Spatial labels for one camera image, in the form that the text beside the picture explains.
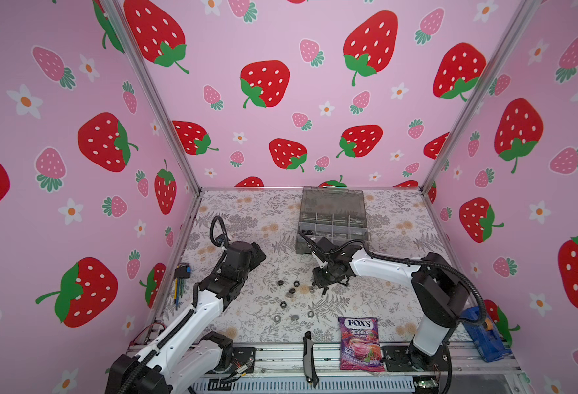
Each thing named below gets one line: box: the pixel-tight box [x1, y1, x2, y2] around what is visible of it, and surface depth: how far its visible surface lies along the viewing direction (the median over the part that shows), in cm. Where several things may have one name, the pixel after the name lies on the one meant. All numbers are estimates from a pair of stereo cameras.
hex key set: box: [173, 262, 192, 312], surface depth 93 cm
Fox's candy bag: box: [337, 316, 386, 373], surface depth 76 cm
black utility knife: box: [302, 330, 320, 389], surface depth 75 cm
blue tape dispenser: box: [459, 305, 513, 363], surface depth 76 cm
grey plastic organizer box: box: [294, 186, 369, 254], surface depth 117 cm
